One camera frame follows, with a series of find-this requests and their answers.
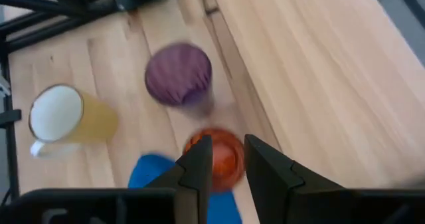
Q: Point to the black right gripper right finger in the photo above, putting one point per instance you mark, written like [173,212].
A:
[272,177]

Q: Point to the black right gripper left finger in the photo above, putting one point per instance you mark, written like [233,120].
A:
[196,174]

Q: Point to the orange faceted plastic cup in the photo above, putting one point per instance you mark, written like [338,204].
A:
[227,157]

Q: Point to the purple faceted plastic cup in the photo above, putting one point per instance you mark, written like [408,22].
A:
[177,74]

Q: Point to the yellow mug with white inside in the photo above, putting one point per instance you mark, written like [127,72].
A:
[96,121]

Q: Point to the blue microfibre cloth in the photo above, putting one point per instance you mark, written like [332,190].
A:
[149,171]

